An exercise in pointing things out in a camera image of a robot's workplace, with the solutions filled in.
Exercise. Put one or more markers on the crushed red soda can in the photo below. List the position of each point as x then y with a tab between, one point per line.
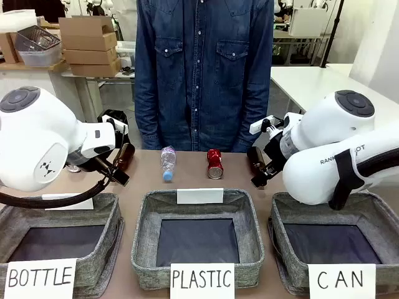
215	162

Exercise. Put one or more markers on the person's left forearm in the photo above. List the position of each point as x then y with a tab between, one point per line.
255	118

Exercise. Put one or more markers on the open brown cardboard box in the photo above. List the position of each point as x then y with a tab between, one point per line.
87	34

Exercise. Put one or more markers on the wooden shelf board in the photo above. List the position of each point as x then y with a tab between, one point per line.
31	67

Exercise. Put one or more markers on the grey fabric basket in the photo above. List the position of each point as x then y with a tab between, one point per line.
103	249
146	236
280	236

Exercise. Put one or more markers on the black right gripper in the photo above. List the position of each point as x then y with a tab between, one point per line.
274	162

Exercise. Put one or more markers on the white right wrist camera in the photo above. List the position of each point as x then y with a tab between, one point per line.
262	126

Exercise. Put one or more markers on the white foam sheet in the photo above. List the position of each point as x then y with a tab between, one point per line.
17	19

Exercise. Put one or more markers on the small brown cardboard box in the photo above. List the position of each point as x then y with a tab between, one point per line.
7	46

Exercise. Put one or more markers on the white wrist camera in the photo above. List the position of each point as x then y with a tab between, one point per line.
116	123
262	126

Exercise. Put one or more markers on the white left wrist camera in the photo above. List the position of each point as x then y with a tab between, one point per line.
116	123

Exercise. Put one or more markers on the white box on desk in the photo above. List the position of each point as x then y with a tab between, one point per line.
307	21

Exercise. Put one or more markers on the person's right forearm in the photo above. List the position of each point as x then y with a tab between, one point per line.
146	118

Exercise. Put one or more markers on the black tripod stand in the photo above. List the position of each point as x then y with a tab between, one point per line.
333	31

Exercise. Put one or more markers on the large white side table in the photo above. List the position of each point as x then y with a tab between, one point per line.
311	81

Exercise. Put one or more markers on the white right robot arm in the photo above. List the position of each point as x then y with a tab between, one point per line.
327	124

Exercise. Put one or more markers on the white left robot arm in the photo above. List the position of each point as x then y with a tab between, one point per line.
37	134

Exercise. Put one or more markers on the flat brown cardboard box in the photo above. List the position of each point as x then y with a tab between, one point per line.
95	69
90	56

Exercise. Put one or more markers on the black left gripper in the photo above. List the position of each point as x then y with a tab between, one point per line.
104	165

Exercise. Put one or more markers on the translucent plastic storage bin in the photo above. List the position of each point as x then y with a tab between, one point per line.
40	57

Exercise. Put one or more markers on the white background table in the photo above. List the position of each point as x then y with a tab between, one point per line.
81	78

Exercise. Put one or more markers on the person's denim shirt torso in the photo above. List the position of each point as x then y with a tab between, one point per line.
202	78

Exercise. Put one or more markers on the white CAN paper label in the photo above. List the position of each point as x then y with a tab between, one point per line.
341	280

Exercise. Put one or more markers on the white PLASTIC paper label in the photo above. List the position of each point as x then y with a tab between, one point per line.
202	280
199	196

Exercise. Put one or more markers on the plastic bottle with blue cap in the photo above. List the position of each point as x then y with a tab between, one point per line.
168	162

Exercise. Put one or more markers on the white BOTTLE paper label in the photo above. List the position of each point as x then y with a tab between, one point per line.
40	277
78	204

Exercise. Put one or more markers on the brown glass bottle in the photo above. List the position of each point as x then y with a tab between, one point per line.
127	152
256	157

